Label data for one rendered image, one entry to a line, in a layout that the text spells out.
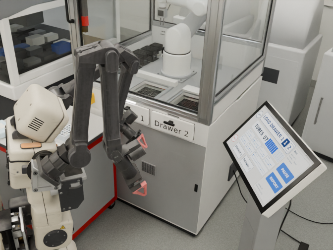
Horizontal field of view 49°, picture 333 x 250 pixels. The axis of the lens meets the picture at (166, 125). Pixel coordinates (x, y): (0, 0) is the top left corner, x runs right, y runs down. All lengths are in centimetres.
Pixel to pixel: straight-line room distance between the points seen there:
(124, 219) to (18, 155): 153
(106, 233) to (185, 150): 89
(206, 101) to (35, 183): 105
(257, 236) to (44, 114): 119
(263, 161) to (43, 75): 179
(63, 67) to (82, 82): 178
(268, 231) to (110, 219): 130
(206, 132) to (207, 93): 24
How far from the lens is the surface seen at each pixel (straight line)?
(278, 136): 171
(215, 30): 189
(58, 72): 297
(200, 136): 216
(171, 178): 246
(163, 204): 264
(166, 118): 220
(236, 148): 184
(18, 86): 275
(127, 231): 275
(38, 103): 140
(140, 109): 229
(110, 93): 126
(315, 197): 331
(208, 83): 199
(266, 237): 199
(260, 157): 171
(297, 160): 158
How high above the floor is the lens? 202
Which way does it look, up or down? 31 degrees down
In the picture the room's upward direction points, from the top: 3 degrees clockwise
